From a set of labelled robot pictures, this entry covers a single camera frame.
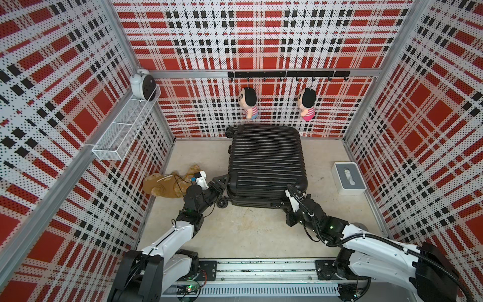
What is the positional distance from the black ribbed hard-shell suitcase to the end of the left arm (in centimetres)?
7

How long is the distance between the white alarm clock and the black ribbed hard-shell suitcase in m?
0.44

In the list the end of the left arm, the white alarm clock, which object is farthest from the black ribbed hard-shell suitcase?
the white alarm clock

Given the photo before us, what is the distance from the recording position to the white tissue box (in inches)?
37.4

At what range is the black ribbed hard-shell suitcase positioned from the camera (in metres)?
0.78

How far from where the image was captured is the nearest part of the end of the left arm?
2.10 feet

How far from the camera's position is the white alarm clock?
0.78 m
